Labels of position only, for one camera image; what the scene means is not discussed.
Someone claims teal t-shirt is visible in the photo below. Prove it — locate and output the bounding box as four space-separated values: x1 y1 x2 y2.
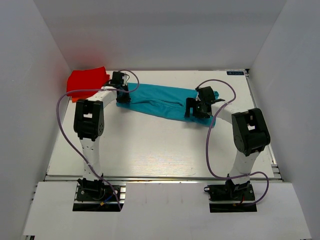
116 83 212 127

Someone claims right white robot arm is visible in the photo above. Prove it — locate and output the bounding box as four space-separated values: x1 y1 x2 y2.
184 86 271 200

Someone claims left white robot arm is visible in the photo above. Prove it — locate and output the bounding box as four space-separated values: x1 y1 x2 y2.
73 71 131 200

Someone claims red folded t-shirt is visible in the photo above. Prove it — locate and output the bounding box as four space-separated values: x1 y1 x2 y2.
66 66 110 93

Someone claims orange folded t-shirt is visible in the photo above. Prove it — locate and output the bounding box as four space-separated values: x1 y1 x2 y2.
71 96 82 103

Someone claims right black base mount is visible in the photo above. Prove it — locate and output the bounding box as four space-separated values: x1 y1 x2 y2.
203 184 257 213

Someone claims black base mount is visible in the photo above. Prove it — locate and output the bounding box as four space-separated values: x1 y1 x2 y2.
203 184 257 213
72 185 121 213

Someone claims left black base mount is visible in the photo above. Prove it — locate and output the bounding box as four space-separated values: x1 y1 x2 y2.
72 185 121 213

